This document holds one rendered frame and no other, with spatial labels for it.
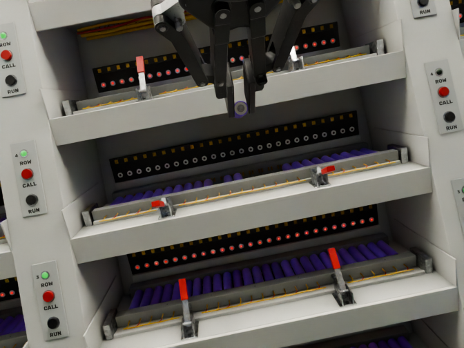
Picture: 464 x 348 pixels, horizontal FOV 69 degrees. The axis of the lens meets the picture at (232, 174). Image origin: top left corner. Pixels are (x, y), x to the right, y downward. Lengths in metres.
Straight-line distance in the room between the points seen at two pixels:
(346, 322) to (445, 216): 0.24
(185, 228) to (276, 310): 0.21
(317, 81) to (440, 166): 0.25
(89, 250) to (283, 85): 0.42
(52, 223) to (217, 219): 0.27
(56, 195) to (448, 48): 0.70
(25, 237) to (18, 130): 0.18
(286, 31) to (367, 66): 0.34
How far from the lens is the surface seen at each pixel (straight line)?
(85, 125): 0.62
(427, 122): 0.66
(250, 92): 0.37
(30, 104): 0.66
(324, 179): 0.60
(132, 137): 0.80
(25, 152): 0.65
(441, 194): 0.66
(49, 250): 0.64
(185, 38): 0.29
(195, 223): 0.57
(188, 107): 0.59
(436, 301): 0.68
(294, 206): 0.58
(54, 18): 0.70
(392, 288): 0.67
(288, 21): 0.31
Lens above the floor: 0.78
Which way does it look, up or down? 2 degrees up
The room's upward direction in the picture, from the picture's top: 11 degrees counter-clockwise
